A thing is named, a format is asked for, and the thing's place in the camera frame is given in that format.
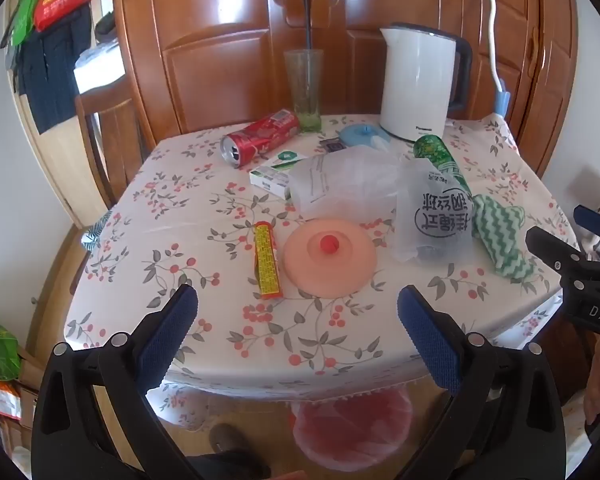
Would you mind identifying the floral tablecloth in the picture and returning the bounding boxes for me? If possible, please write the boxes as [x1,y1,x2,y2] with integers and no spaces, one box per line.
[62,114,581,431]

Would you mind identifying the white pole with blue clips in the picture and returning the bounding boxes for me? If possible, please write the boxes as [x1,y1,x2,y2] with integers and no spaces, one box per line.
[467,0,512,119]

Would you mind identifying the pink silicone lid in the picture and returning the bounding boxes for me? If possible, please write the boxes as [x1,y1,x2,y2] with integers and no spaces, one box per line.
[282,217,379,297]

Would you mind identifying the orange yellow snack packet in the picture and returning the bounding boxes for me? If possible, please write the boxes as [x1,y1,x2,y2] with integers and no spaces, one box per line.
[252,221,282,301]

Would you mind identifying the green drinking glass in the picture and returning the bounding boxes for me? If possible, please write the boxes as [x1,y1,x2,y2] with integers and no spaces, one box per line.
[284,49,325,134]

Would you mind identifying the green hanging bag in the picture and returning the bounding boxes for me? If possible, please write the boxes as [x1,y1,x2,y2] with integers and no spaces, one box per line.
[0,0,49,49]

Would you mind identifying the wooden chair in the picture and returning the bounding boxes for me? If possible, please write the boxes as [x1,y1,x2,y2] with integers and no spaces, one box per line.
[74,72,149,207]

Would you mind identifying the teal patterned cloth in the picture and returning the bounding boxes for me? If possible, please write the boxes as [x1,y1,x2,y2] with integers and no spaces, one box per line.
[81,212,114,251]

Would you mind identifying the white green striped box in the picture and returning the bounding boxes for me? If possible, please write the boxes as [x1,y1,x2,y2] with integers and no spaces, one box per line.
[249,149,311,200]

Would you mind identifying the green white zigzag cloth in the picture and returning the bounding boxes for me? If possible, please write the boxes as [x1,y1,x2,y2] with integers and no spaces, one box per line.
[470,195,541,281]

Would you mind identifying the white electric kettle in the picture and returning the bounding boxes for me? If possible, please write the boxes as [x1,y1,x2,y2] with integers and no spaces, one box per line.
[378,22,474,142]

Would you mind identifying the clear plastic bag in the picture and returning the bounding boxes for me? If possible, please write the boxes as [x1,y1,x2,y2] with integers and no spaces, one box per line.
[287,145,406,219]

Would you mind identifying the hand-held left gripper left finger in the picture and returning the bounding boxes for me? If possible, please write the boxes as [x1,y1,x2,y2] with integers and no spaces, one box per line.
[31,284,199,480]

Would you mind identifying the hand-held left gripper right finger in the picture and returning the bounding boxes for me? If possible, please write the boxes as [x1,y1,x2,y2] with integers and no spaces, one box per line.
[397,285,566,480]

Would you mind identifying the red bin with pink bag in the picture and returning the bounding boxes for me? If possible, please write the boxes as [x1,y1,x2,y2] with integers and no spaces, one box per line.
[291,385,415,472]

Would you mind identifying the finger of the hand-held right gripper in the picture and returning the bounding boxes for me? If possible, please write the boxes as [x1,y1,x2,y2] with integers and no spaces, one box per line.
[525,226,600,288]
[573,204,600,237]

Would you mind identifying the black stick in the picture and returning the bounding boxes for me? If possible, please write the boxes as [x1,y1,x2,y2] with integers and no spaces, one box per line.
[300,0,315,53]

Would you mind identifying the wooden wardrobe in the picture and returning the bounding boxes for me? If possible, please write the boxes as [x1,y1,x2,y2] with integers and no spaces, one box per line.
[111,0,579,181]

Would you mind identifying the blue silicone lid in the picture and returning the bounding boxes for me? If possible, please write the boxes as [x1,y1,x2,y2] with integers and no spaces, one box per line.
[339,122,392,150]

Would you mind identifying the green bottle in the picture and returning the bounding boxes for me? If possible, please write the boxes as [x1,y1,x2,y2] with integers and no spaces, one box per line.
[412,135,474,202]

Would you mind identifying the red soda can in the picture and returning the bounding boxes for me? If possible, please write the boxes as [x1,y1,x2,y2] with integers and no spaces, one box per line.
[220,108,301,169]

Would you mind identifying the dark hanging clothes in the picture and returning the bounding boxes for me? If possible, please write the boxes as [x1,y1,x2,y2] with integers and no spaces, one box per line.
[17,5,94,135]

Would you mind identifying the white printed packaging bag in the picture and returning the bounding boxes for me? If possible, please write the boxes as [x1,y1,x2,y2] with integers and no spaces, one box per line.
[391,157,476,265]

